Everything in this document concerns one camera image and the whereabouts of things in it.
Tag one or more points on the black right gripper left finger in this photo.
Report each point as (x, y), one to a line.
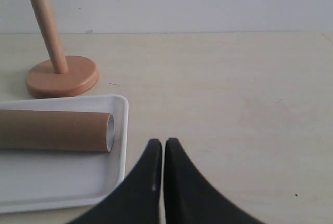
(136, 199)

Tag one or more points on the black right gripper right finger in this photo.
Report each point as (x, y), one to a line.
(189, 197)

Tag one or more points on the brown cardboard tube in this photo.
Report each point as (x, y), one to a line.
(57, 130)

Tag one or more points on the wooden paper towel holder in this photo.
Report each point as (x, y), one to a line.
(61, 75)

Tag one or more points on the white rectangular tray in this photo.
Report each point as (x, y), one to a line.
(40, 180)

